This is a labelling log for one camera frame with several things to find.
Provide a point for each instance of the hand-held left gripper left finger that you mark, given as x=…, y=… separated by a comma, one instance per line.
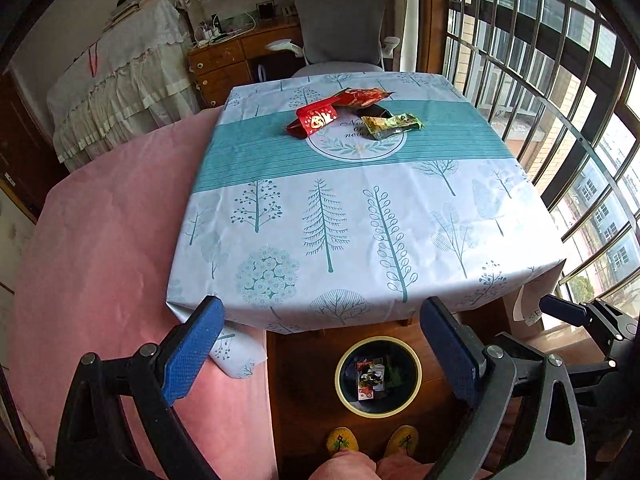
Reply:
x=192, y=350

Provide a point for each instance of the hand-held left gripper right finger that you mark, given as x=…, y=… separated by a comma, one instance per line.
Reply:
x=450, y=350

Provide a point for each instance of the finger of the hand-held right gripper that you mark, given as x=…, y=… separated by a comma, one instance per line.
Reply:
x=595, y=372
x=565, y=310

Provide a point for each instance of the cream rimmed dark bin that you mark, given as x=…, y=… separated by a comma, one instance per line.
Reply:
x=390, y=400

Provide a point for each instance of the printed white packet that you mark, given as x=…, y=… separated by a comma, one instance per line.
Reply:
x=370, y=379

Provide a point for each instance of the yellow knitted slipper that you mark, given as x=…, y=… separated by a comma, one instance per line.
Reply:
x=403, y=439
x=344, y=441

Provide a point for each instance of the person's right leg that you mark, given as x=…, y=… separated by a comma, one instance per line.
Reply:
x=402, y=470

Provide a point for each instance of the pink bed sheet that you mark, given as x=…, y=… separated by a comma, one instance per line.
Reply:
x=100, y=260

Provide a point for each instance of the tree-patterned tablecloth table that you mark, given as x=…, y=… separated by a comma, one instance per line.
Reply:
x=350, y=210

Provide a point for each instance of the metal window grille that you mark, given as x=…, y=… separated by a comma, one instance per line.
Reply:
x=550, y=85

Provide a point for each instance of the green foil snack packet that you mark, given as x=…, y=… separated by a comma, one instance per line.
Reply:
x=392, y=126

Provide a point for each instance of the dark glossy wrapper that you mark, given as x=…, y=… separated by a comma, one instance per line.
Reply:
x=377, y=111

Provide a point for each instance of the red packet with gold print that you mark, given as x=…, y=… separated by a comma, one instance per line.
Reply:
x=315, y=120

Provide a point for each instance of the dark wooden door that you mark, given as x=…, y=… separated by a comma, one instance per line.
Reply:
x=25, y=150

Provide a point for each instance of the red snack packet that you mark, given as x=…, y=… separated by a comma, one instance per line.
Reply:
x=362, y=96

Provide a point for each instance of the wooden desk with drawers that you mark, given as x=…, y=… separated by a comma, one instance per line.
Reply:
x=220, y=65

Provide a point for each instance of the cloth-covered furniture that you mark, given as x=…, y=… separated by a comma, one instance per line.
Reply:
x=120, y=70

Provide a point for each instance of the white curtain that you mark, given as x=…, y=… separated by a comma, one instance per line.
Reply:
x=410, y=10

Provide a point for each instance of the grey office chair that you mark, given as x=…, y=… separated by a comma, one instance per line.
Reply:
x=340, y=25

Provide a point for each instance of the wooden table frame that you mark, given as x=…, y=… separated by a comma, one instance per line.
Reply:
x=406, y=319

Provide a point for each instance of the black photo frame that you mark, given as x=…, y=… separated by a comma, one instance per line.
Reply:
x=265, y=10

